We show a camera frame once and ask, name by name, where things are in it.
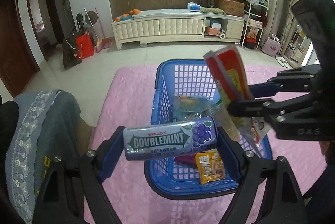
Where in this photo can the white metal shelf rack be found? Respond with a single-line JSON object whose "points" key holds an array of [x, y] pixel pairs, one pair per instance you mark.
{"points": [[255, 21]]}

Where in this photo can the pink tote bag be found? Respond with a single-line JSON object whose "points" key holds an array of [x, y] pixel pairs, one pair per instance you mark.
{"points": [[272, 46]]}

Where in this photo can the red shopping bag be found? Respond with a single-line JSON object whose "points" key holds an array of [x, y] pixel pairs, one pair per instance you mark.
{"points": [[85, 46]]}

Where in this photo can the purple square snack packet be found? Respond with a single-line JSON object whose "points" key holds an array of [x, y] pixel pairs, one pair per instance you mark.
{"points": [[188, 160]]}

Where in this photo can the white TV cabinet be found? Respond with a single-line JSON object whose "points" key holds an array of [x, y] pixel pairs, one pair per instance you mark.
{"points": [[178, 25]]}

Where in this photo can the brown wooden door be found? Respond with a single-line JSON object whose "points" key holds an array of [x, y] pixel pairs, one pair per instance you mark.
{"points": [[18, 65]]}

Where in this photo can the large red snack bag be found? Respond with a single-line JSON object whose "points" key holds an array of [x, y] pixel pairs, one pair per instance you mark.
{"points": [[228, 72]]}

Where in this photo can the oranges on cabinet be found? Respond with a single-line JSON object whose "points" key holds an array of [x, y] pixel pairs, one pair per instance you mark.
{"points": [[128, 15]]}

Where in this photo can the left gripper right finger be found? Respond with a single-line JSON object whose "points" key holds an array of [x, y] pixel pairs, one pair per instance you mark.
{"points": [[232, 155]]}

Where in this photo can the purple Doublemint gum tin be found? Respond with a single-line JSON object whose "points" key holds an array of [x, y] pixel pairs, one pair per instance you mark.
{"points": [[170, 140]]}

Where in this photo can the blue plastic basket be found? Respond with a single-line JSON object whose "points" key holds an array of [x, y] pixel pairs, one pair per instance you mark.
{"points": [[169, 179]]}

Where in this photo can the yellow snack packet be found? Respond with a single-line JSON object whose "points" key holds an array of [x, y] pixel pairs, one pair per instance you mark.
{"points": [[210, 166]]}

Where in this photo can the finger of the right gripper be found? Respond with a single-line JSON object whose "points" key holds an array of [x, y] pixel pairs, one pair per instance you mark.
{"points": [[299, 80], [251, 108]]}

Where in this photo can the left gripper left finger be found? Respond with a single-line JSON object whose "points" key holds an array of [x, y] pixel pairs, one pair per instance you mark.
{"points": [[108, 154]]}

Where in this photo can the cardboard box on cabinet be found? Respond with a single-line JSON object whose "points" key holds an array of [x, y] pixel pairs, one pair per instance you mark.
{"points": [[232, 7]]}

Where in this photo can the clear pastry packet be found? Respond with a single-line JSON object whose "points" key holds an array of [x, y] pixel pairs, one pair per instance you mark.
{"points": [[186, 108]]}

